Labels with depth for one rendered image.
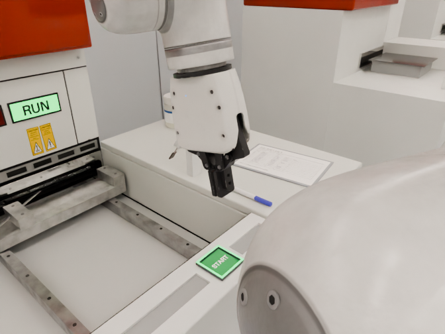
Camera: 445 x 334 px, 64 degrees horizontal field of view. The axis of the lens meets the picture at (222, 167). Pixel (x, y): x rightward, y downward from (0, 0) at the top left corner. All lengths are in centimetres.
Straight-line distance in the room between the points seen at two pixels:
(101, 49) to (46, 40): 191
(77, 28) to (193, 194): 46
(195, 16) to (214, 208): 46
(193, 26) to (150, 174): 55
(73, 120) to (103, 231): 30
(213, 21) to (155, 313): 39
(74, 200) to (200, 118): 58
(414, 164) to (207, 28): 31
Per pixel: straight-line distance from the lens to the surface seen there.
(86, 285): 81
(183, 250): 81
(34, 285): 80
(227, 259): 60
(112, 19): 41
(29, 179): 99
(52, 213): 94
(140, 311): 54
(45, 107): 97
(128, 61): 294
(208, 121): 44
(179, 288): 57
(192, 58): 43
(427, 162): 18
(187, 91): 45
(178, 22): 43
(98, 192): 98
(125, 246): 88
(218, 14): 44
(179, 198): 86
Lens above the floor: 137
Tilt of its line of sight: 28 degrees down
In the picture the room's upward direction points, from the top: straight up
